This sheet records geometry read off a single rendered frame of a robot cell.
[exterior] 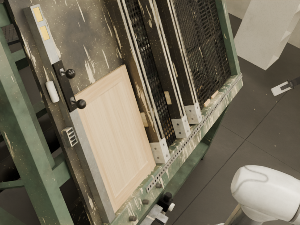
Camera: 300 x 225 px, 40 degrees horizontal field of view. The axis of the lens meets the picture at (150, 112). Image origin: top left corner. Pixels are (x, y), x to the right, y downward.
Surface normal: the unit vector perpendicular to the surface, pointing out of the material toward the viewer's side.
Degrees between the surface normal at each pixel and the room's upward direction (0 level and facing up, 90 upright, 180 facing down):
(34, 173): 90
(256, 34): 90
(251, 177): 35
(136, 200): 54
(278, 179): 11
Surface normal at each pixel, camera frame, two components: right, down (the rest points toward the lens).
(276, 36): -0.54, 0.37
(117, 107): 0.84, -0.07
